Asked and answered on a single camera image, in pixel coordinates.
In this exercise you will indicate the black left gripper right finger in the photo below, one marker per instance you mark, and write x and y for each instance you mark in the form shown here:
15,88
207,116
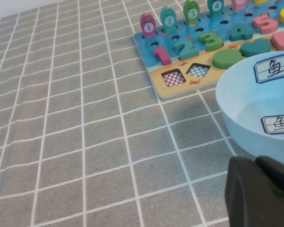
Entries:
279,175

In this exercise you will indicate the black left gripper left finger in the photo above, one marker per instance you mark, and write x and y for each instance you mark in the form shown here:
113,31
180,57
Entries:
255,201

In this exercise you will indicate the pink number one block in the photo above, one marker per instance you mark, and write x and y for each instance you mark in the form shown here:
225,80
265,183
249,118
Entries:
163,56

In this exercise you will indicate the light blue plastic bowl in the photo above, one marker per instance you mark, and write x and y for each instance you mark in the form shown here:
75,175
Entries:
246,104

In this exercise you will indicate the colourful wooden puzzle board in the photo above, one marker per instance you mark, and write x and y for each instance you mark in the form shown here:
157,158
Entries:
165,89

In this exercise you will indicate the green circle block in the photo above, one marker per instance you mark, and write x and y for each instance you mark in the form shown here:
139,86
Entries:
227,59

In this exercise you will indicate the teal heart block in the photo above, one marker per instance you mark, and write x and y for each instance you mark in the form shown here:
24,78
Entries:
255,47

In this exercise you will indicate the teal number four block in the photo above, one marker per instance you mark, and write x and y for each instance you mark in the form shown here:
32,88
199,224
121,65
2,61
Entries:
242,34

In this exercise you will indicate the green number three block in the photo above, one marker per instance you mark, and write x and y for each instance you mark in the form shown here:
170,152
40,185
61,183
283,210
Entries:
211,42

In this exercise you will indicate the pink number five block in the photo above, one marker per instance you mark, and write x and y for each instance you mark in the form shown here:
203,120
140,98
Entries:
265,24

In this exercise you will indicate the teal number two block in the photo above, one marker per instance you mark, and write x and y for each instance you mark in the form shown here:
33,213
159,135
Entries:
187,50

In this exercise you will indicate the yellow fish peg six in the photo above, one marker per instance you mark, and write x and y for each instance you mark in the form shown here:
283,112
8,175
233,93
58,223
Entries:
260,1

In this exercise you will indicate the pink fish peg five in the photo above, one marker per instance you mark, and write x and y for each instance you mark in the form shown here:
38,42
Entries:
239,4

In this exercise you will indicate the teal fish peg four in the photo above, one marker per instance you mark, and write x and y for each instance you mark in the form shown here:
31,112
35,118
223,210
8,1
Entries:
215,7

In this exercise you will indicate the green fish peg three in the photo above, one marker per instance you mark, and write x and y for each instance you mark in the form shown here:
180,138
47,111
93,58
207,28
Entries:
191,13

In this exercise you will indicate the teal fish peg two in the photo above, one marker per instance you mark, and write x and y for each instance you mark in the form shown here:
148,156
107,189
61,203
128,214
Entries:
169,20

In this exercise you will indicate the purple fish peg one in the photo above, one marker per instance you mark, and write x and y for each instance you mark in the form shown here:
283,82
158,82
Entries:
148,26

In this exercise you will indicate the grey checked tablecloth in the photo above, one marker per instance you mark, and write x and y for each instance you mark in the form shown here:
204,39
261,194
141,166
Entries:
61,142

